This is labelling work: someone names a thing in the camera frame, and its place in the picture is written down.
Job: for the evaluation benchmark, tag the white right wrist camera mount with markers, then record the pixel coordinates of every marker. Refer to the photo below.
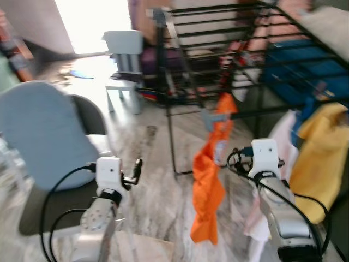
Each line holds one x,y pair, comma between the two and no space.
265,155

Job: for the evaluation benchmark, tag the orange shirt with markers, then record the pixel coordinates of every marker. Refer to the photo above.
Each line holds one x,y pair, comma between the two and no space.
210,180

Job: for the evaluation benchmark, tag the blue white floor sheet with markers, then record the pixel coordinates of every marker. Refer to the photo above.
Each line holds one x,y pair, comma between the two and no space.
82,74

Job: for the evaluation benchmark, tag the purple storage bag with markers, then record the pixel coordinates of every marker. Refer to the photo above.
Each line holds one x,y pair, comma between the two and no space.
163,59

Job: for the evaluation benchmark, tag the white garment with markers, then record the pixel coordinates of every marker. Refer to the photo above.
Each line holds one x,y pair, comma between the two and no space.
283,142

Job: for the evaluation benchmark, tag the yellow shirt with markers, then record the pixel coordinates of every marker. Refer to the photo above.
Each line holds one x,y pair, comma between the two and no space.
322,158

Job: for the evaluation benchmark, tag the light blue chair cushion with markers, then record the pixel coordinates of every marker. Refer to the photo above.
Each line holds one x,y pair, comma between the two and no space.
38,131

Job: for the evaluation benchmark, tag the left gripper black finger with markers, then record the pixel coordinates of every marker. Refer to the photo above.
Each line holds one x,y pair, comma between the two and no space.
138,169

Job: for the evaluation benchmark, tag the brown hanging cloth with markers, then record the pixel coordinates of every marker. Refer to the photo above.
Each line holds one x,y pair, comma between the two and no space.
144,22

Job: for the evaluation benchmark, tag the grey seat folding chair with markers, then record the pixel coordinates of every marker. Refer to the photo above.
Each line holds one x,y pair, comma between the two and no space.
90,114

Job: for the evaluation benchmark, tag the pink blanket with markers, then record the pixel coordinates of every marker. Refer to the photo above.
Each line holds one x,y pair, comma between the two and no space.
304,7

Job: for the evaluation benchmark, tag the blue plastic hanger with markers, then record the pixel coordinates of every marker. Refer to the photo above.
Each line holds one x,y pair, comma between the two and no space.
302,123

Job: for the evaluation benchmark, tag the red hanging garment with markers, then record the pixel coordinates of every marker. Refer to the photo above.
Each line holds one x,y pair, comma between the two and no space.
13,49

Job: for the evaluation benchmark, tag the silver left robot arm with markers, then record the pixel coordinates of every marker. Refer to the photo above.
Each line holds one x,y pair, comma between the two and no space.
95,226

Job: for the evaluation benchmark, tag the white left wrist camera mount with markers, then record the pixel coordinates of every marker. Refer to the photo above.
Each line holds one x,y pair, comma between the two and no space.
108,172

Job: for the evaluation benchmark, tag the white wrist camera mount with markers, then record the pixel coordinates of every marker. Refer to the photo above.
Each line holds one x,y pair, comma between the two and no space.
265,155
108,172

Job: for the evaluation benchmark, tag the white child chair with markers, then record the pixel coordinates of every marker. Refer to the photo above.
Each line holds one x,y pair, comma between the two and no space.
122,43

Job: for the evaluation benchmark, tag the blue suitcase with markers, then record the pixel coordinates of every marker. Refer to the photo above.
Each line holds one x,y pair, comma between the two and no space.
305,71

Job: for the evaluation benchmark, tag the black metal drying rack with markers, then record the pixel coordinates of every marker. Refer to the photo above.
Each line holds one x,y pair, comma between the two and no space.
161,60

